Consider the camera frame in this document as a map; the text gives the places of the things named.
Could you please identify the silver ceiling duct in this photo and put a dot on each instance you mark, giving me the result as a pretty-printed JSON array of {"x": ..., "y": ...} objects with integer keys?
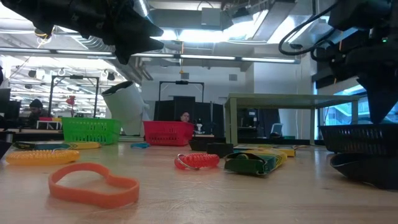
[{"x": 270, "y": 25}]

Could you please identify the green perforated metal shelf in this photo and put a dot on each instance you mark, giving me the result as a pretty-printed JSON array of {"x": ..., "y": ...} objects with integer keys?
[{"x": 280, "y": 100}]

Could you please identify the red plastic basket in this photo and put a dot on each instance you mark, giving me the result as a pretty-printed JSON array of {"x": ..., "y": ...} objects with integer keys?
[{"x": 168, "y": 133}]

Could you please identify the long ceiling light strip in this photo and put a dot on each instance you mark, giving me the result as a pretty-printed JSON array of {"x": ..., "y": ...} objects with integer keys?
[{"x": 205, "y": 57}]

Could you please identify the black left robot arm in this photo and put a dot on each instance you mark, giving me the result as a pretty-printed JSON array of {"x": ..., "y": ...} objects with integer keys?
[{"x": 18, "y": 11}]

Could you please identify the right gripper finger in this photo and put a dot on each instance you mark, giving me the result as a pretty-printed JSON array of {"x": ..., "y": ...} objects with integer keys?
[{"x": 381, "y": 96}]

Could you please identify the red hanging object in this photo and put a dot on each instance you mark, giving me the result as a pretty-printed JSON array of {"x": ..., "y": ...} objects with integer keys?
[{"x": 71, "y": 101}]

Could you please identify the orange silicone wristband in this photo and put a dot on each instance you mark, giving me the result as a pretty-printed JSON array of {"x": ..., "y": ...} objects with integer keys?
[{"x": 93, "y": 199}]

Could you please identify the person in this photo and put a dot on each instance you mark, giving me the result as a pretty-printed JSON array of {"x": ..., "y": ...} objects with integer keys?
[
  {"x": 36, "y": 107},
  {"x": 185, "y": 116}
]

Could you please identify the black gantry frame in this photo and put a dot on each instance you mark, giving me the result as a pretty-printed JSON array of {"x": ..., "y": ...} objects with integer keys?
[
  {"x": 182, "y": 82},
  {"x": 74, "y": 76}
]

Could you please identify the black plastic basket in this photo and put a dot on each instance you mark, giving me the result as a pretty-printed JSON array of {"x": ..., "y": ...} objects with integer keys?
[{"x": 357, "y": 140}]

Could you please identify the black partition screens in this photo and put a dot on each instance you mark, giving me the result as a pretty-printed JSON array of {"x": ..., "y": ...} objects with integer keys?
[{"x": 183, "y": 107}]

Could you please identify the small yellow crayon box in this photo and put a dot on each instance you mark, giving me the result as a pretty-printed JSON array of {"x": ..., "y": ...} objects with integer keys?
[{"x": 248, "y": 166}]

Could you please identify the blue silicone wristband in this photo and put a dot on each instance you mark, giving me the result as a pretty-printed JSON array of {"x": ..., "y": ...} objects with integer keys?
[{"x": 140, "y": 145}]

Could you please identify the grey ceiling box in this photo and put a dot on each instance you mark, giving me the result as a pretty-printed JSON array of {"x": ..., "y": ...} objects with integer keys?
[{"x": 211, "y": 17}]

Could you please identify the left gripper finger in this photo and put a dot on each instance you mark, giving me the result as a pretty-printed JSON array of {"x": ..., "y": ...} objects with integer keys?
[
  {"x": 133, "y": 48},
  {"x": 133, "y": 28}
]

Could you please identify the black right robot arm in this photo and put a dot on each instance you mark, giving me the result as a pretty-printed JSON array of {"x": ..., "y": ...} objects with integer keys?
[{"x": 360, "y": 15}]

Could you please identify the white office chair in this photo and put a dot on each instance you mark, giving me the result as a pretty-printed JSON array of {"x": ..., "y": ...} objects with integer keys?
[{"x": 276, "y": 128}]

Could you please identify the green plastic basket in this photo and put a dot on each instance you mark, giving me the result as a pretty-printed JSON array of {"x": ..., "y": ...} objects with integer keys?
[{"x": 90, "y": 130}]

